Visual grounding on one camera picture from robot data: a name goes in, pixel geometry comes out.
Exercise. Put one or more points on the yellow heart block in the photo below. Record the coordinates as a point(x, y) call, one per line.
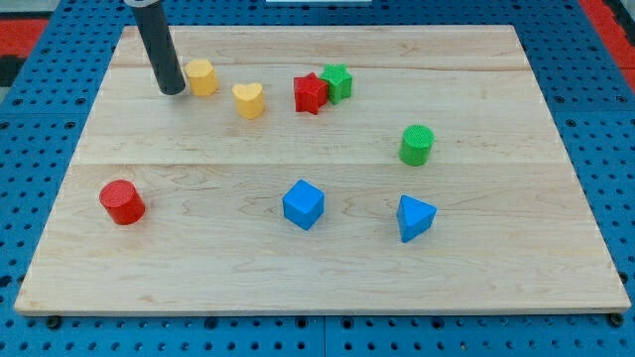
point(249, 99)

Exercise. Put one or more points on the wooden board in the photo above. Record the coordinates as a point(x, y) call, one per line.
point(513, 233)

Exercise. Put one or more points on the green cylinder block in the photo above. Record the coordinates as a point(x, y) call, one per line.
point(416, 145)

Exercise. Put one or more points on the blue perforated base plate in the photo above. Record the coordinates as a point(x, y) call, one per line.
point(43, 112)

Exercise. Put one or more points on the red star block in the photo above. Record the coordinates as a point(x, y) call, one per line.
point(310, 93)

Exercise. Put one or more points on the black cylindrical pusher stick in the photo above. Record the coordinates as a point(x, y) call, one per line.
point(155, 33)

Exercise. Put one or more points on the blue triangle block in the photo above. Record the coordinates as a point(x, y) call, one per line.
point(414, 217)

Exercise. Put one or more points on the yellow hexagon block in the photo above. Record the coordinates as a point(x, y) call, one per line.
point(201, 74)

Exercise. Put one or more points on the blue cube block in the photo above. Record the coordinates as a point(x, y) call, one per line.
point(303, 204)

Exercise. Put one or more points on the green star block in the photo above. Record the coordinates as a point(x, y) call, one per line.
point(339, 82)

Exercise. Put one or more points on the red cylinder block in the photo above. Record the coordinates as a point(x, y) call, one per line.
point(122, 201)

